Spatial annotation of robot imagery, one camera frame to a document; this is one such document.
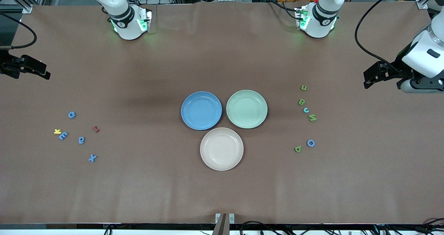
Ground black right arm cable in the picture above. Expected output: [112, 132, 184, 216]
[0, 11, 38, 50]

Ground brown post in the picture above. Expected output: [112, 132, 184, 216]
[212, 213, 230, 235]

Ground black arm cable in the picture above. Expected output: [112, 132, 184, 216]
[354, 0, 432, 72]
[0, 11, 38, 50]

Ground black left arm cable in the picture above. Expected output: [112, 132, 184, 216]
[354, 0, 432, 72]

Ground brown table cover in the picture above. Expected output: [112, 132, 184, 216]
[0, 1, 444, 225]

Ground black cables under table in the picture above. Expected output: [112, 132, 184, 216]
[102, 220, 444, 235]

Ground beige plate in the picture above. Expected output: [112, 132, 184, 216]
[200, 127, 244, 171]

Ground green plate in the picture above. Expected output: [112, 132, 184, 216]
[226, 90, 268, 129]

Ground blue plate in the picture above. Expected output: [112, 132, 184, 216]
[181, 91, 223, 131]

